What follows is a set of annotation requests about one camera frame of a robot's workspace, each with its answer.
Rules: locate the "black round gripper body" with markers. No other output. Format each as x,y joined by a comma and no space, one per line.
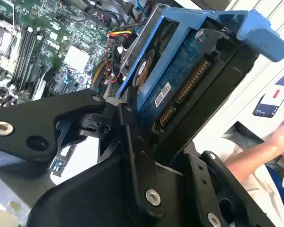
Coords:
90,201

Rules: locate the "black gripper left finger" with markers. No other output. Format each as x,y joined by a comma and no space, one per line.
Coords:
26,123

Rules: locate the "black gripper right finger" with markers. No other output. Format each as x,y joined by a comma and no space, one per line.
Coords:
210,189

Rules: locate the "hard disk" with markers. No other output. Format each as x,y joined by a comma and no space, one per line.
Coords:
170,78

